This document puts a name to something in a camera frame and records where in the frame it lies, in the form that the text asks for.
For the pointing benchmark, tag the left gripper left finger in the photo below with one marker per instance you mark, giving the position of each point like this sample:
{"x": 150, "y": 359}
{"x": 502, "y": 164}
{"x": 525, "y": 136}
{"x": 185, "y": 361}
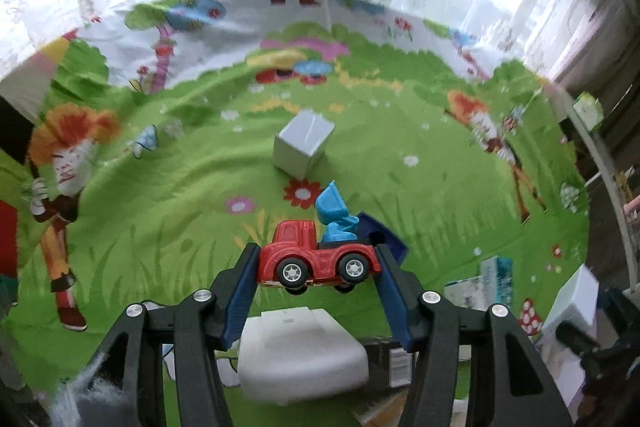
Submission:
{"x": 125, "y": 382}

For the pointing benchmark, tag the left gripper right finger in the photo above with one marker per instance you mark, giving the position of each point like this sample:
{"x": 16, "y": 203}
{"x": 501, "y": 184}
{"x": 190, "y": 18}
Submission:
{"x": 509, "y": 383}

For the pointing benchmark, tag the white cube cosmetic box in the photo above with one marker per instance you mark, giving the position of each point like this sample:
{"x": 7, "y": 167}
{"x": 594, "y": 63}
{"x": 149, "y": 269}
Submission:
{"x": 576, "y": 303}

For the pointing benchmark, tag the teal foil box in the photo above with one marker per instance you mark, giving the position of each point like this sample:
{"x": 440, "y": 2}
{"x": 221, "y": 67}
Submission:
{"x": 496, "y": 274}

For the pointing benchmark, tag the black barcode box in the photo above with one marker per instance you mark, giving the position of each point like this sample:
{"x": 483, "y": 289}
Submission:
{"x": 390, "y": 365}

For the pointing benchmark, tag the white plastic case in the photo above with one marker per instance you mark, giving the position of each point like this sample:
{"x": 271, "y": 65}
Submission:
{"x": 299, "y": 354}

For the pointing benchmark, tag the red toy truck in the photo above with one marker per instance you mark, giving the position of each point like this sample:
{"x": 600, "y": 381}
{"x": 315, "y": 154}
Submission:
{"x": 323, "y": 252}

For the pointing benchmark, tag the dark blue small box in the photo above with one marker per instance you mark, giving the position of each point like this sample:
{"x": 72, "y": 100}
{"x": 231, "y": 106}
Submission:
{"x": 371, "y": 230}

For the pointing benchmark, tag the small white cube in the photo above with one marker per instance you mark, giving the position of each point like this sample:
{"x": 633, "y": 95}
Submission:
{"x": 299, "y": 145}

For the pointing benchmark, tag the yellow tan long box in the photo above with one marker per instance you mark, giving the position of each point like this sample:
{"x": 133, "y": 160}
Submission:
{"x": 381, "y": 410}

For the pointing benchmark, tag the green cartoon print cloth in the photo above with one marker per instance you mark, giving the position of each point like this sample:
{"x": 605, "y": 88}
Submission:
{"x": 154, "y": 166}

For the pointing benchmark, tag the white curved shelf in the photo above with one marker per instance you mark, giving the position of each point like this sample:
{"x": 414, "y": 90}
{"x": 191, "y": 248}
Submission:
{"x": 613, "y": 238}

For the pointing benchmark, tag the green tissue pack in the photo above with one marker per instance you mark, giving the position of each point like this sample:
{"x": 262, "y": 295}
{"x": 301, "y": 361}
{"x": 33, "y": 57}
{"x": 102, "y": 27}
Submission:
{"x": 589, "y": 109}

